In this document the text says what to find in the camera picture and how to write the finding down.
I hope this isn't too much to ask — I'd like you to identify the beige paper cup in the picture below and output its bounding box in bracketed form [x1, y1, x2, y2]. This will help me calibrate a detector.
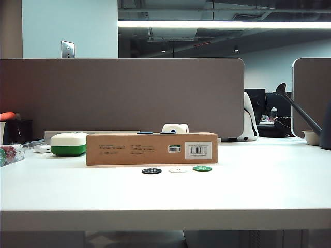
[0, 121, 7, 146]

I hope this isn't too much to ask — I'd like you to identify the orange cloth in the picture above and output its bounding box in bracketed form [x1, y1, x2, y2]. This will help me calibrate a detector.
[0, 111, 17, 121]

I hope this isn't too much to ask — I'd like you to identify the ceiling light strip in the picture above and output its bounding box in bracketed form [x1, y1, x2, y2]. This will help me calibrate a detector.
[117, 20, 331, 29]

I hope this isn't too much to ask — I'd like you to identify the wide gray desk divider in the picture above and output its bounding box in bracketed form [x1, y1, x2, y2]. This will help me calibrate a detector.
[0, 58, 246, 141]

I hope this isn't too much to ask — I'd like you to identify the white chip stack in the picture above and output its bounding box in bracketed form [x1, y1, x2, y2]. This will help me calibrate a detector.
[12, 144, 25, 161]

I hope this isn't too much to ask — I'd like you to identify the black computer monitor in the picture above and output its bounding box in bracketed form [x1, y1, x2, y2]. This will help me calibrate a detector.
[244, 88, 267, 122]
[265, 91, 293, 125]

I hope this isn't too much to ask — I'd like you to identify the black poker chip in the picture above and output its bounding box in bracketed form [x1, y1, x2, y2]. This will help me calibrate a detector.
[141, 167, 162, 175]

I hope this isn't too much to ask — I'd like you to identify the black bag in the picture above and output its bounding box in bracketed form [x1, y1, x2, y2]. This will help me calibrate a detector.
[257, 116, 294, 138]

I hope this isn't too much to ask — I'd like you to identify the white bowl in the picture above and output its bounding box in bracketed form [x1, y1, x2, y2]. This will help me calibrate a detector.
[301, 129, 322, 146]

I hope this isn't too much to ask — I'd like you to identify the white-edged gray desk divider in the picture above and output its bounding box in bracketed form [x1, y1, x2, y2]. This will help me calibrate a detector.
[292, 57, 331, 138]

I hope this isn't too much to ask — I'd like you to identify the white earbuds case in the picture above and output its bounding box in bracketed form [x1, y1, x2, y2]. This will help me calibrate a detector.
[34, 144, 52, 154]

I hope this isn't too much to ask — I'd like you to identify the metal wall switch plate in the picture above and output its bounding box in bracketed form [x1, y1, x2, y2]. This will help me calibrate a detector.
[61, 40, 76, 59]

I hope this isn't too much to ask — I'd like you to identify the dark gray watering can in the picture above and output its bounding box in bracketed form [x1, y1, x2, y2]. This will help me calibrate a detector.
[275, 82, 331, 151]

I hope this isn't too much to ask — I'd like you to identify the white black plush toy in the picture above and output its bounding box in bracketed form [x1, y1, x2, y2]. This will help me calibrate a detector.
[236, 91, 260, 142]

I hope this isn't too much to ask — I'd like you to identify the red chip stack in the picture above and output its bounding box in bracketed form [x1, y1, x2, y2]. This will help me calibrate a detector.
[5, 146, 17, 164]

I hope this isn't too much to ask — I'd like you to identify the clear acrylic chip tray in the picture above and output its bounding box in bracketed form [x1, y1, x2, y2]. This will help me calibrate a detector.
[0, 138, 46, 168]

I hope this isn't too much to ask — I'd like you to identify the green poker chip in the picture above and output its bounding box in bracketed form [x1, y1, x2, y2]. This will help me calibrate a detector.
[192, 165, 213, 173]

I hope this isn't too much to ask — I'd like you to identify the brown cardboard box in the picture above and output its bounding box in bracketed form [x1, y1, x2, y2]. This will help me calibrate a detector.
[86, 132, 218, 166]

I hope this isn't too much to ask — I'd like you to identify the black mesh pen holder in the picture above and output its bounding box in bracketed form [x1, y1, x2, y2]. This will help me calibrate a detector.
[4, 119, 34, 145]

